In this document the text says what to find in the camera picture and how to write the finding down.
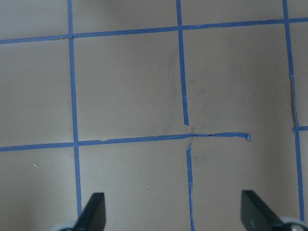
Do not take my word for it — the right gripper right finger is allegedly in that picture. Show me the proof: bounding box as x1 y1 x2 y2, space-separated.
241 190 292 231

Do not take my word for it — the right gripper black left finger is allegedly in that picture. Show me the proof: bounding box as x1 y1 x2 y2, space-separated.
73 192 106 231

